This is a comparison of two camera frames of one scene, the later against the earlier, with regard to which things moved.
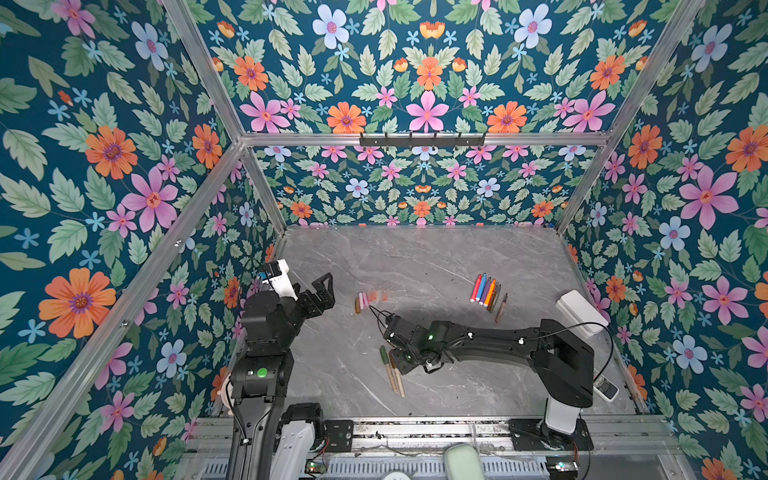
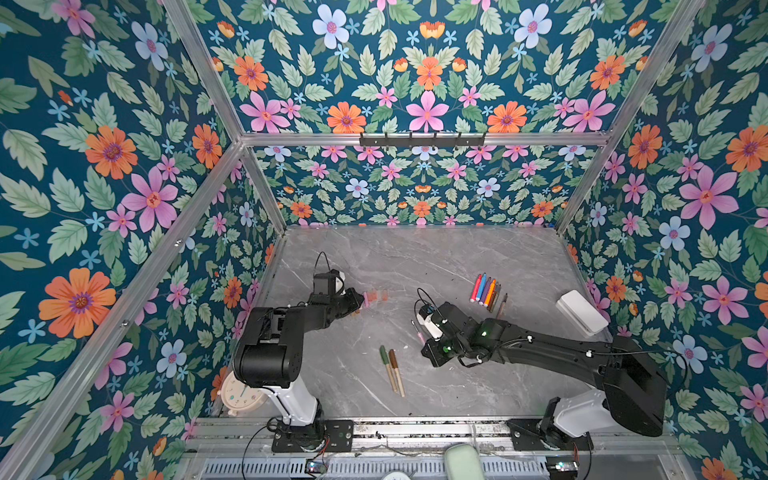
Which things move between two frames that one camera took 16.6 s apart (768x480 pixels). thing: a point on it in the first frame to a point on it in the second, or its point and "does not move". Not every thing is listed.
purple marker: x=485 y=291 does not move
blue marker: x=481 y=286 does not move
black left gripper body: x=309 y=307 to x=345 y=303
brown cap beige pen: x=397 y=372 does not move
